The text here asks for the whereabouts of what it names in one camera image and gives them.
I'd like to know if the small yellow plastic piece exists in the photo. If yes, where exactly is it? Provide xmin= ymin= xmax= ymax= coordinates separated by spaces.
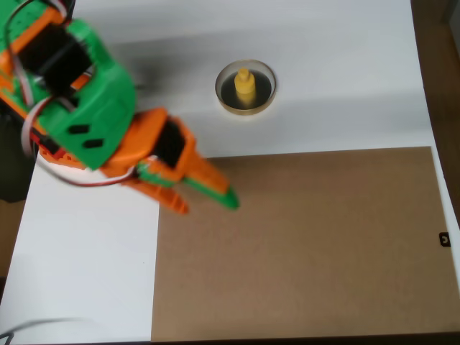
xmin=233 ymin=68 xmax=257 ymax=109

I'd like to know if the orange studded robot base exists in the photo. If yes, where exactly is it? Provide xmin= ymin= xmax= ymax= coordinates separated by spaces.
xmin=30 ymin=128 xmax=88 ymax=170

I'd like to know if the round dish with dark bottom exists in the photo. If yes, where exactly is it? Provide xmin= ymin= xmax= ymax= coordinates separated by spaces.
xmin=214 ymin=58 xmax=277 ymax=116

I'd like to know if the brown fibreboard sheet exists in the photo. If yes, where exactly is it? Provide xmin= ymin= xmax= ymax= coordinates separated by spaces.
xmin=149 ymin=145 xmax=460 ymax=343

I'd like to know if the white red servo wire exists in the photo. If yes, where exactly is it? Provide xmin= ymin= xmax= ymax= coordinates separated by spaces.
xmin=5 ymin=0 xmax=143 ymax=188

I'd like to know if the thin grey cable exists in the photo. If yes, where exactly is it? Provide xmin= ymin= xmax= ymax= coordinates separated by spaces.
xmin=0 ymin=317 xmax=89 ymax=344

